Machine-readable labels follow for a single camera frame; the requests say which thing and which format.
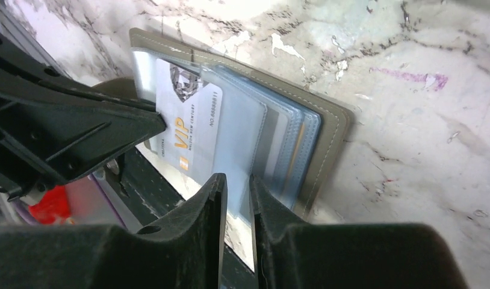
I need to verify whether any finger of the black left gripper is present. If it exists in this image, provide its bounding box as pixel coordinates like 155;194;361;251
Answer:
0;33;166;200

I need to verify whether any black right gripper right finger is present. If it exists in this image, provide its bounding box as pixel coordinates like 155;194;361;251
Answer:
249;176;468;288

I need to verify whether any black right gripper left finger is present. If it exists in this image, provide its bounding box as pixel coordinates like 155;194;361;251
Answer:
0;173;228;288

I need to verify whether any grey card holder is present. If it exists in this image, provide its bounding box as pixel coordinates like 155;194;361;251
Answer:
93;27;355;221

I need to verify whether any white VIP card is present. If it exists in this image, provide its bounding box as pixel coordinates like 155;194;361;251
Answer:
154;59;223;184

